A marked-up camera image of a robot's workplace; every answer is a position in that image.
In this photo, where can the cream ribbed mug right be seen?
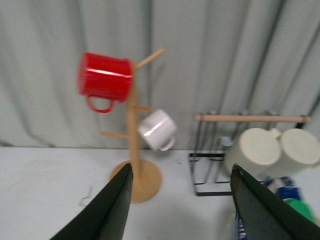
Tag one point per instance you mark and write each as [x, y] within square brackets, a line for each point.
[299, 151]

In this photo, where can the red enamel mug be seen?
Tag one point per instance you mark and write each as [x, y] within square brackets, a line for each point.
[104, 77]

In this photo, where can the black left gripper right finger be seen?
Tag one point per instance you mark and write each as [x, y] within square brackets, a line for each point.
[264, 215]

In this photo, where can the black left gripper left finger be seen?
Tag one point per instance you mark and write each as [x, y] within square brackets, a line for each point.
[105, 217]

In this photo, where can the wooden mug tree stand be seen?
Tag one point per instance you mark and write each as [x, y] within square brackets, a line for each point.
[147, 177]

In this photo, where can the black wire cup rack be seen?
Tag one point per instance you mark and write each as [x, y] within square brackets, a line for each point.
[215, 134]

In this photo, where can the white enamel mug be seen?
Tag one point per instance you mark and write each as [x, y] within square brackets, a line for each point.
[158, 131]

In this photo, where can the cream ribbed mug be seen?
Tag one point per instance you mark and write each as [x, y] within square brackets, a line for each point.
[299, 151]
[255, 150]

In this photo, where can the cream ribbed mug left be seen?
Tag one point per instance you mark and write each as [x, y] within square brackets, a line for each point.
[255, 150]

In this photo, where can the grey curtain backdrop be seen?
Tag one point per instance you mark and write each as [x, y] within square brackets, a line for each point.
[226, 55]

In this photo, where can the blue white milk carton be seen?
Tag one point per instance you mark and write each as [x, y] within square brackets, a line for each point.
[285, 189]

